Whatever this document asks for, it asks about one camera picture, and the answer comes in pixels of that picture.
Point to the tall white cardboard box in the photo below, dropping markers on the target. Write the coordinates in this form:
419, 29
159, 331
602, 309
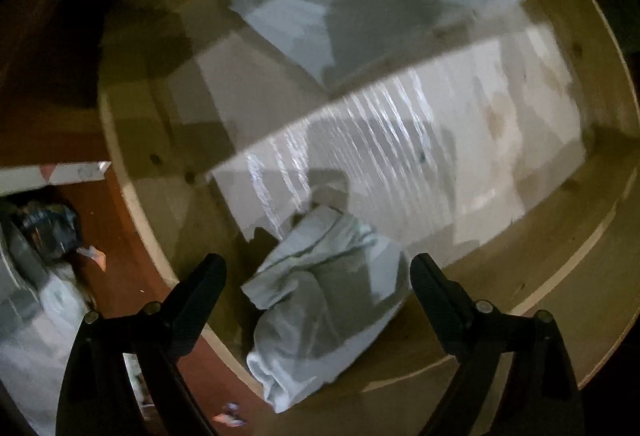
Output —
50, 176

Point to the clear plastic drawer liner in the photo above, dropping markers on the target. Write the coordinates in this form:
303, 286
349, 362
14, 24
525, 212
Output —
400, 141

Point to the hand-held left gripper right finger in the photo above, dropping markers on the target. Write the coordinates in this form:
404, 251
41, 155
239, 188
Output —
435, 301

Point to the blue plastic packet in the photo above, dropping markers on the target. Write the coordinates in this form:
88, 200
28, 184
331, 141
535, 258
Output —
50, 226

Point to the white leaf print cloth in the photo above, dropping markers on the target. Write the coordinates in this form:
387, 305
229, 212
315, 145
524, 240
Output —
30, 356

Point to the small crumpled wrapper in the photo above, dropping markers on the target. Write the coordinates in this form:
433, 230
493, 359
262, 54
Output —
230, 416

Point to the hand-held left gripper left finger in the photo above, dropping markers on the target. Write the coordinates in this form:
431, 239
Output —
200, 301

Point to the orange wrapper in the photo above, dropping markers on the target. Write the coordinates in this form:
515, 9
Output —
95, 256

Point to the pale grey underwear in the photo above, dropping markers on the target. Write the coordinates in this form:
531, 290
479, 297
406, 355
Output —
310, 316

